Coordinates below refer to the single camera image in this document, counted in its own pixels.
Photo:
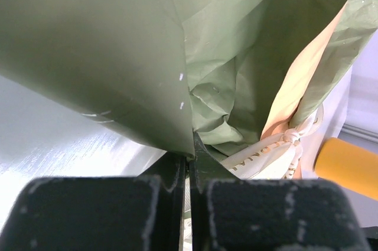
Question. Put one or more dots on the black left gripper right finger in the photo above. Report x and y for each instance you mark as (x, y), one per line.
(232, 214)

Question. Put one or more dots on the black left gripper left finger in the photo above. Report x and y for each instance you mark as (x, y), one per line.
(100, 213)

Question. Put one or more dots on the cream printed ribbon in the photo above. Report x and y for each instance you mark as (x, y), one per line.
(275, 157)

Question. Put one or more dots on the green and peach wrapping paper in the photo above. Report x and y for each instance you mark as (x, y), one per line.
(234, 72)

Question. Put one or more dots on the yellow cylindrical vase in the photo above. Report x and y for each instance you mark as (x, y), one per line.
(348, 164)

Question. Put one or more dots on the aluminium frame rail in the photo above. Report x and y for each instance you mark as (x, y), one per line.
(360, 133)

